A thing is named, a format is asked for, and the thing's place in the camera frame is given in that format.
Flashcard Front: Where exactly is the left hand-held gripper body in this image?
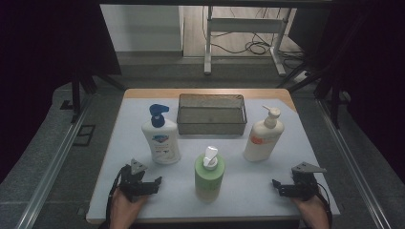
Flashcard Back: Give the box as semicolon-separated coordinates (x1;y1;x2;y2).
118;157;151;203

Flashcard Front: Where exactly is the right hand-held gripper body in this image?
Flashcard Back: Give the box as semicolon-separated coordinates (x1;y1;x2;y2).
284;161;328;202

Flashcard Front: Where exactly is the white bottle with blue pump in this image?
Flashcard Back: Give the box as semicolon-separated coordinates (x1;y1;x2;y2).
140;103;181;165

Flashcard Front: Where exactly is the cream bottle with orange label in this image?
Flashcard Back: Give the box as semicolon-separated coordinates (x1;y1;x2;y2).
243;105;286;162

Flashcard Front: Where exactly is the green bottle with white pump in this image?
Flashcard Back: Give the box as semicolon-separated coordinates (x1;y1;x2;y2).
194;145;226;203

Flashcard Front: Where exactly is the grey mesh basket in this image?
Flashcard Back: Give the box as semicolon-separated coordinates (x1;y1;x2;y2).
176;93;248;135

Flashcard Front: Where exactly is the person's left hand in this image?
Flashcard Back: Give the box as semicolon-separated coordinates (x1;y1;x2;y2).
109;189;149;229

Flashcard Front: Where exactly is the person's right hand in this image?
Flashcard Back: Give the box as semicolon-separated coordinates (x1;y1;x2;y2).
290;194;330;229

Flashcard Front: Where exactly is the black metal stand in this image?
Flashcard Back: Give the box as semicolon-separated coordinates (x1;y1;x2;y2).
276;63;352;130
59;68;128;124

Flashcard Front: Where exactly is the dark curtain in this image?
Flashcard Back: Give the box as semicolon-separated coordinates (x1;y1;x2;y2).
0;0;122;183
288;0;405;183

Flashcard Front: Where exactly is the white cabinet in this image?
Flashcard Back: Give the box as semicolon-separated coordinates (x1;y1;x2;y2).
99;4;185;53

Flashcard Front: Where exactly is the left hand-held gripper cable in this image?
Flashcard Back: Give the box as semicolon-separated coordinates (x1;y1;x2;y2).
105;165;128;227

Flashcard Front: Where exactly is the hand-held gripper cable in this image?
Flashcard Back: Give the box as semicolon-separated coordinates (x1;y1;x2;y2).
315;181;334;229
105;165;128;227

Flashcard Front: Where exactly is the right hand-held gripper cable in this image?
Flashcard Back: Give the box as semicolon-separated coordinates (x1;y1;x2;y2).
315;181;334;229

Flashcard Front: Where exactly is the aluminium rail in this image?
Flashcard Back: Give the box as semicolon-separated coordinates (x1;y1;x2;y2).
14;94;96;229
315;98;394;229

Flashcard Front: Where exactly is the black floor bracket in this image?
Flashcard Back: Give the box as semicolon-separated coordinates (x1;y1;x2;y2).
73;124;96;148

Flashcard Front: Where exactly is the black floor cable tangle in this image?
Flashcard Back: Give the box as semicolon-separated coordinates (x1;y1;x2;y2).
209;8;308;70

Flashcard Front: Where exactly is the white desk frame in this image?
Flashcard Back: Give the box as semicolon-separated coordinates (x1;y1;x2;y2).
203;5;288;77

